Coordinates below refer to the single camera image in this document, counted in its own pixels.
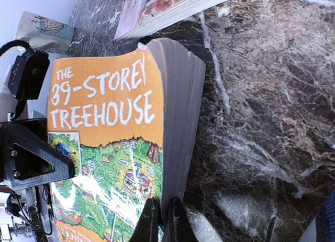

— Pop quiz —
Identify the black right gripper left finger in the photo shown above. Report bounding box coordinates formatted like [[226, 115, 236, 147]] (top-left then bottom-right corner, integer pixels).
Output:
[[130, 198, 162, 242]]

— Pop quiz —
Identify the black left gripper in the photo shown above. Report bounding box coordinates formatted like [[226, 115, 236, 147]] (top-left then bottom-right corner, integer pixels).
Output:
[[1, 49, 75, 190]]

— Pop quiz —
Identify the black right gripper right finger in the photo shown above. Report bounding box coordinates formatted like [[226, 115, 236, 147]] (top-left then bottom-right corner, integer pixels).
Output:
[[166, 196, 198, 242]]

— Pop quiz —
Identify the orange 39-Storey Treehouse book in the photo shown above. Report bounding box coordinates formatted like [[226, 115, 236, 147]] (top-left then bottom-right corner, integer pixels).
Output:
[[47, 38, 206, 241]]

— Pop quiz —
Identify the navy blue student backpack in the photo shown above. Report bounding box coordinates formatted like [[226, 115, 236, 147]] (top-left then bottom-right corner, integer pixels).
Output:
[[316, 190, 335, 241]]

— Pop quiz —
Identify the pink illustrated paperback book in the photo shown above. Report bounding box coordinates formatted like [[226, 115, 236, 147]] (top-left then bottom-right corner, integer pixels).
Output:
[[115, 0, 230, 39]]

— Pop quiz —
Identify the cream patterned ceramic mug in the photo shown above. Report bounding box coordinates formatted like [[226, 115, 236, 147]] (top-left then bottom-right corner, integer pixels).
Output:
[[15, 11, 74, 54]]

